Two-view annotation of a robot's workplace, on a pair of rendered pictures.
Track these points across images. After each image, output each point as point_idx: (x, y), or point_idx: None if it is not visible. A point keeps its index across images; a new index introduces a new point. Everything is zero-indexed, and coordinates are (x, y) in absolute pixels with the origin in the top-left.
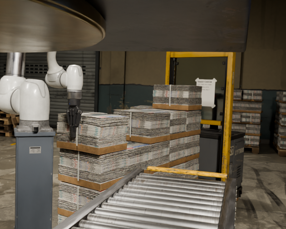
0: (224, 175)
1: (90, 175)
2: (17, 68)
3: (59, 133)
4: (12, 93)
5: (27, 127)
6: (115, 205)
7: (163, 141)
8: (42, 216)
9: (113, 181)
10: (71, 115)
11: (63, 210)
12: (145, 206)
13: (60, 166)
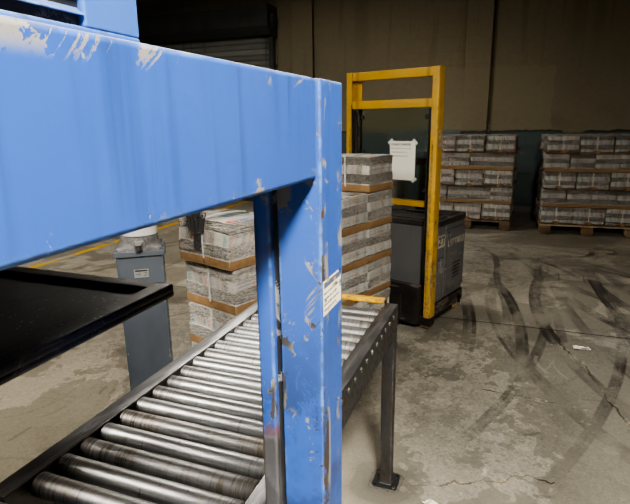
0: (381, 300)
1: (223, 295)
2: None
3: (182, 242)
4: None
5: (128, 245)
6: (220, 352)
7: None
8: (159, 352)
9: (254, 302)
10: (192, 219)
11: (197, 336)
12: (258, 352)
13: (188, 283)
